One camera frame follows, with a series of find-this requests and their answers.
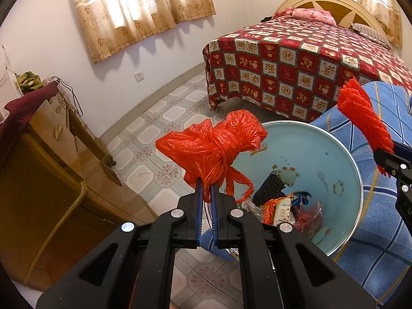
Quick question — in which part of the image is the blue plaid blanket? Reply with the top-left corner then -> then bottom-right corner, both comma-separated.
201,81 -> 412,307

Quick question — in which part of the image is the red plastic bag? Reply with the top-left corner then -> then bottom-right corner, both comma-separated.
155,109 -> 269,204

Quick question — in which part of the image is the thin cable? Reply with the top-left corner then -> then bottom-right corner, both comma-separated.
48,75 -> 85,117

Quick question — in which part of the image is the light blue basin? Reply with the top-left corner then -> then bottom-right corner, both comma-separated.
230,121 -> 364,259

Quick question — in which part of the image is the pink pillow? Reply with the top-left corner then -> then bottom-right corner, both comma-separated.
273,6 -> 337,27

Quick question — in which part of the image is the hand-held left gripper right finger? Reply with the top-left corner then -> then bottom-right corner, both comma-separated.
211,183 -> 376,309

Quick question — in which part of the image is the cream bed headboard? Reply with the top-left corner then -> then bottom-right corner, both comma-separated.
275,0 -> 404,49

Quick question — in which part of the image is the wooden cabinet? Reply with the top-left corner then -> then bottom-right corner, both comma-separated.
0,84 -> 159,292

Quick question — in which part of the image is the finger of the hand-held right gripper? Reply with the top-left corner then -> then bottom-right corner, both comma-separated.
393,141 -> 412,155
373,148 -> 412,184

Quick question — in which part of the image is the green patterned cloth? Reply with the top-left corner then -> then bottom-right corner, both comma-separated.
17,71 -> 45,93

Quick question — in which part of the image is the red printed bedspread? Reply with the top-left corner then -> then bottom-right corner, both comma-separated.
202,18 -> 412,123

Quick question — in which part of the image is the orange snack wrapper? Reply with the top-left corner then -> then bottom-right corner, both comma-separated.
262,196 -> 294,226

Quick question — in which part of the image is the striped pillow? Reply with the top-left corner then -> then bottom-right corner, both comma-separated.
350,22 -> 394,50

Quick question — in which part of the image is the red wrapper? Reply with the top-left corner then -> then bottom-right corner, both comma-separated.
294,200 -> 324,239

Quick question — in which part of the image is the black foam net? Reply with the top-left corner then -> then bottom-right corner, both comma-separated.
252,172 -> 288,207

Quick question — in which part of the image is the maroon cloth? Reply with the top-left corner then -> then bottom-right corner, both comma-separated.
3,82 -> 59,127

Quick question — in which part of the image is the white paper sheet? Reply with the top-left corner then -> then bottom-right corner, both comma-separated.
0,45 -> 24,117

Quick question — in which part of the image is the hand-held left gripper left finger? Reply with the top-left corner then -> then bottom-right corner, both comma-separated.
36,180 -> 204,309

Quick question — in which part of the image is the red fuzzy cloth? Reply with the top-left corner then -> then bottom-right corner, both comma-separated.
337,77 -> 395,176

